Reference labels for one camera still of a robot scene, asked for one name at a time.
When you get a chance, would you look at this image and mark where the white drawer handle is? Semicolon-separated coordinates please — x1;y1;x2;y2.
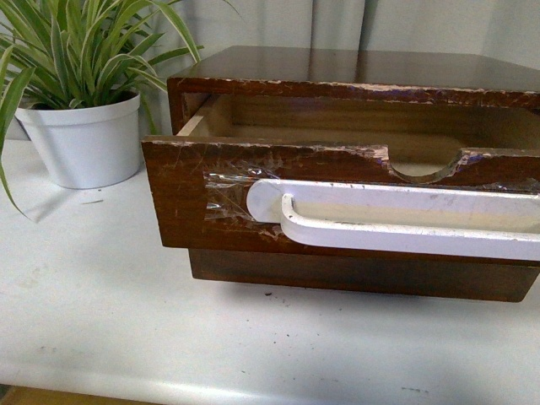
246;179;539;262

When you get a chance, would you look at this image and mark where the dark wooden drawer cabinet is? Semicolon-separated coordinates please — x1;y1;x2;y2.
168;46;539;302

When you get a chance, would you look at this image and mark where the brown wooden drawer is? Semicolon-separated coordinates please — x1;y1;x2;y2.
143;95;539;262

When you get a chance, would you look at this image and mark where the fallen dry leaf bit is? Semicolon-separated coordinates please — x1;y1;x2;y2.
81;199;104;205

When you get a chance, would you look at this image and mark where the green striped spider plant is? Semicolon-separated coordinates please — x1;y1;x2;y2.
0;0;241;223

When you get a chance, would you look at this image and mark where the white plastic plant pot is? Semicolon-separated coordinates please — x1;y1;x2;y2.
15;93;141;189

